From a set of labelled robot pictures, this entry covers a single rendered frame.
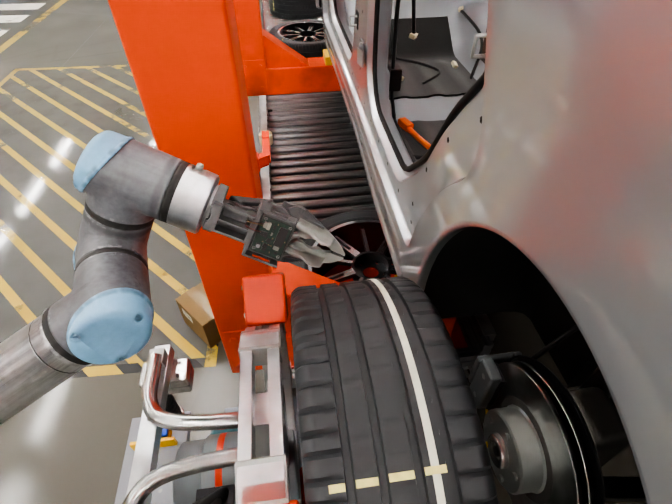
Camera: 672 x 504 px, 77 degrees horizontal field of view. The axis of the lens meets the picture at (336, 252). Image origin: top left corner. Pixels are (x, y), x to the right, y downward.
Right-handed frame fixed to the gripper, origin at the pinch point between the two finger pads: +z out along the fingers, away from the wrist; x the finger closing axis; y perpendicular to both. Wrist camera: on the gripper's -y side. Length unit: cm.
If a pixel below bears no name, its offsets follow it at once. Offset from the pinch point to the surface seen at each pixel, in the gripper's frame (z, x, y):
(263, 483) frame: -1.3, -25.2, 22.0
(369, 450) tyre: 8.4, -15.2, 23.4
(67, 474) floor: -37, -137, -69
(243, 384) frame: -6.4, -21.3, 9.6
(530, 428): 45.8, -15.6, 5.8
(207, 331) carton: -9, -85, -108
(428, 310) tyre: 15.8, -1.5, 6.3
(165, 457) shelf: -9, -83, -35
